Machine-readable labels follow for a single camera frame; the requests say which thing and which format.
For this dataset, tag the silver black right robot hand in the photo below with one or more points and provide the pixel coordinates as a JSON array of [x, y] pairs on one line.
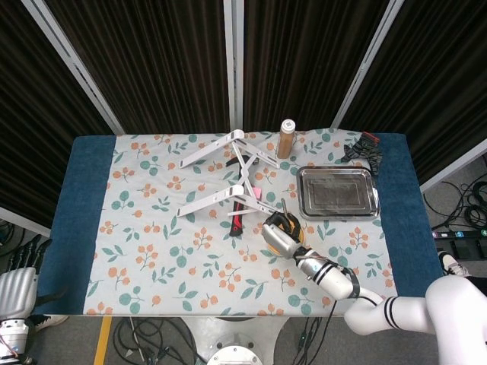
[[281, 239]]

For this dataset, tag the stainless steel tray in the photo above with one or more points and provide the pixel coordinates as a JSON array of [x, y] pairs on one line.
[[336, 194]]

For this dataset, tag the yellow powder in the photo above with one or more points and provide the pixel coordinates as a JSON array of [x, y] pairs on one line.
[[299, 232]]

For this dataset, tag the cream bowl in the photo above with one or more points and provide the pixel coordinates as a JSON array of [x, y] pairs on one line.
[[272, 252]]

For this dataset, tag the white black shoe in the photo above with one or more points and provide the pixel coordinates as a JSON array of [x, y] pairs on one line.
[[454, 264], [49, 322]]

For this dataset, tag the white folding laptop stand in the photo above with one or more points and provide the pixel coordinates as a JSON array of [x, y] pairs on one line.
[[236, 134]]

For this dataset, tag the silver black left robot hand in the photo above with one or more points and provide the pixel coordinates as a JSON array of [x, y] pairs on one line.
[[17, 291]]

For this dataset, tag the floral orange berry tablecloth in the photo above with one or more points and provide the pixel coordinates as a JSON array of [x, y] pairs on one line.
[[171, 266]]

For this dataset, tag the blue table mat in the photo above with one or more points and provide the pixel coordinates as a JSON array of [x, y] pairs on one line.
[[89, 190]]

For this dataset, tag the pink block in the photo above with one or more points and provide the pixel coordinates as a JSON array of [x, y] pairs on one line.
[[258, 193]]

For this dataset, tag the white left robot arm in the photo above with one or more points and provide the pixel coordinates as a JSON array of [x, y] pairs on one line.
[[11, 338]]

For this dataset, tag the metal spoon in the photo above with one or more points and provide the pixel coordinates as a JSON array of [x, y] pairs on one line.
[[284, 207]]

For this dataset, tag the brown bottle with white cap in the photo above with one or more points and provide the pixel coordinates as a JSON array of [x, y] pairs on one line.
[[285, 144]]

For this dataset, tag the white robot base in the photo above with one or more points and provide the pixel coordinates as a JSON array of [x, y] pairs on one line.
[[232, 351]]

